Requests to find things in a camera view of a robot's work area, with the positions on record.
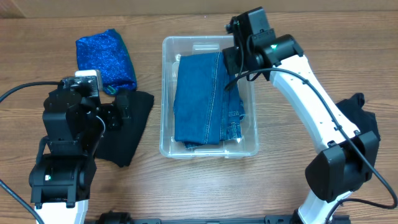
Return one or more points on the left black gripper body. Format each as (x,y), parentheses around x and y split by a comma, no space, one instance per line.
(113,112)

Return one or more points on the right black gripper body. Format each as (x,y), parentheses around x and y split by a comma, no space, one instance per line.
(232,62)

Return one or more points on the long black cloth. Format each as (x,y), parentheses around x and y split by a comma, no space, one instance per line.
(133,130)

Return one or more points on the blue denim jeans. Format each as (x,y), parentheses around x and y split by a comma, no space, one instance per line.
(206,113)

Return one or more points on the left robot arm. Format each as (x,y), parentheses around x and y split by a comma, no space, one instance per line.
(78,125)

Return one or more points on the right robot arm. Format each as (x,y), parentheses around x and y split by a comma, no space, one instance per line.
(345,154)

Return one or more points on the shiny blue sequin cloth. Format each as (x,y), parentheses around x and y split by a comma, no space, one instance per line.
(107,53)

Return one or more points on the clear plastic storage bin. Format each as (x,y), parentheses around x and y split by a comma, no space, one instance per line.
(173,47)

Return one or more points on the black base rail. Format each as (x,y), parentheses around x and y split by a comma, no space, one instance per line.
(125,218)

